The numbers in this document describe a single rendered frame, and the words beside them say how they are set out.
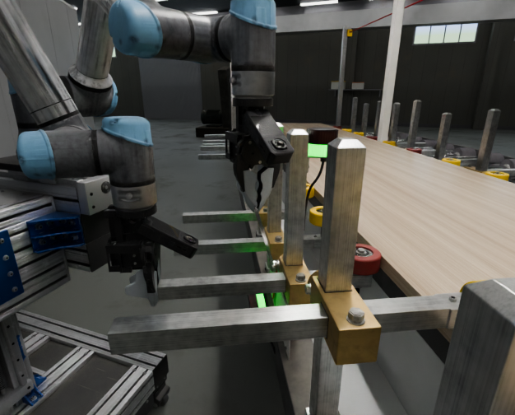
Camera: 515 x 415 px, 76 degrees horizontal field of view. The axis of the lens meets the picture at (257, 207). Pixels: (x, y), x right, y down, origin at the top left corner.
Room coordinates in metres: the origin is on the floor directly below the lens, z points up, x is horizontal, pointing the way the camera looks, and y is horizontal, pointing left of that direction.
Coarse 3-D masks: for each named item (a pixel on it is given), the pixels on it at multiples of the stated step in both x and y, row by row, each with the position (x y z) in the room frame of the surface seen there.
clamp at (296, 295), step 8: (280, 256) 0.68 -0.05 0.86; (280, 264) 0.65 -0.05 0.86; (304, 264) 0.62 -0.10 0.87; (280, 272) 0.65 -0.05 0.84; (288, 272) 0.59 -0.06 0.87; (296, 272) 0.59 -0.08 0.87; (304, 272) 0.59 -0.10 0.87; (288, 280) 0.56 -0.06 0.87; (288, 288) 0.56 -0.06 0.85; (296, 288) 0.55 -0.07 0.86; (288, 296) 0.56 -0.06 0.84; (296, 296) 0.55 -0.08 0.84; (304, 296) 0.55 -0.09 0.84; (288, 304) 0.55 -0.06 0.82; (296, 304) 0.55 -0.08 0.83; (304, 304) 0.55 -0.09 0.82
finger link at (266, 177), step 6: (258, 168) 0.64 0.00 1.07; (264, 168) 0.61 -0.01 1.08; (270, 168) 0.61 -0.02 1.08; (258, 174) 0.61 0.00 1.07; (264, 174) 0.60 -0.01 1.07; (270, 174) 0.61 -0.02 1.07; (258, 180) 0.61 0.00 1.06; (264, 180) 0.60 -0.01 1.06; (270, 180) 0.61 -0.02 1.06; (258, 186) 0.62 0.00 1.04; (264, 186) 0.60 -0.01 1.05; (270, 186) 0.61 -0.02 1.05; (258, 192) 0.61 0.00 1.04; (264, 192) 0.61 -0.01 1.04; (270, 192) 0.61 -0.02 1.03; (258, 198) 0.61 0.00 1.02; (264, 198) 0.61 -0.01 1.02; (258, 204) 0.60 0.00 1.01; (258, 210) 0.61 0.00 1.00
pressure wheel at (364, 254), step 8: (360, 248) 0.62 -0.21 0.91; (368, 248) 0.63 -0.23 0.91; (360, 256) 0.60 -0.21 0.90; (368, 256) 0.60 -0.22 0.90; (376, 256) 0.59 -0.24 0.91; (360, 264) 0.58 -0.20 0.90; (368, 264) 0.58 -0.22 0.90; (376, 264) 0.58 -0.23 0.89; (360, 272) 0.58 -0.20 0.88; (368, 272) 0.58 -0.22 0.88; (376, 272) 0.58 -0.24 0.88
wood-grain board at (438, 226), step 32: (288, 128) 3.02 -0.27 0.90; (384, 160) 1.60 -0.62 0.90; (416, 160) 1.60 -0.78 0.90; (320, 192) 1.06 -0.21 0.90; (384, 192) 1.06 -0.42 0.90; (416, 192) 1.06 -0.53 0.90; (448, 192) 1.06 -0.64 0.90; (480, 192) 1.06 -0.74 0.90; (512, 192) 1.06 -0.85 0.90; (384, 224) 0.78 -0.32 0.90; (416, 224) 0.78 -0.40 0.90; (448, 224) 0.78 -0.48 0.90; (480, 224) 0.78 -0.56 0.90; (512, 224) 0.78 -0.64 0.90; (384, 256) 0.60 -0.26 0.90; (416, 256) 0.60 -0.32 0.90; (448, 256) 0.60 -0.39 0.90; (480, 256) 0.60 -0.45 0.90; (512, 256) 0.60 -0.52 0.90; (416, 288) 0.49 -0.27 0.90; (448, 288) 0.49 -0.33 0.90
